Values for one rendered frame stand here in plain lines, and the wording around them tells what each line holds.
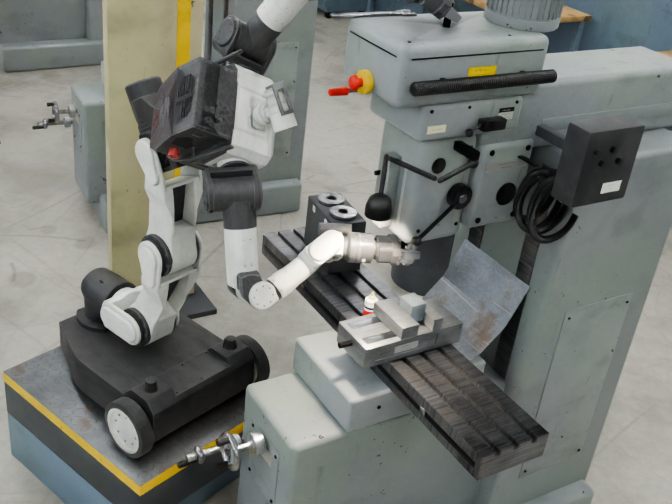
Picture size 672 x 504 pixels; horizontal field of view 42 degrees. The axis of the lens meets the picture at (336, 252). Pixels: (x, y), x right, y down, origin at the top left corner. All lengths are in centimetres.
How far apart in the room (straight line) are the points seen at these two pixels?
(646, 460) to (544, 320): 144
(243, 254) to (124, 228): 184
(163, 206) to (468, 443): 115
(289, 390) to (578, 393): 101
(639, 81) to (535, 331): 80
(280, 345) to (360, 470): 155
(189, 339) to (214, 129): 112
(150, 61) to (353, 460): 198
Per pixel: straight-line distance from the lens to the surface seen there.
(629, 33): 740
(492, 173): 242
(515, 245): 273
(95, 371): 307
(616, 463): 396
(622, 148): 234
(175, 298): 301
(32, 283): 463
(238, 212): 231
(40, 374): 336
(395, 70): 210
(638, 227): 282
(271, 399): 266
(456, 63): 217
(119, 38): 378
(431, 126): 221
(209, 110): 231
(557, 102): 250
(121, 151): 395
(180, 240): 278
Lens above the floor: 244
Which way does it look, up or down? 29 degrees down
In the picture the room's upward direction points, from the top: 7 degrees clockwise
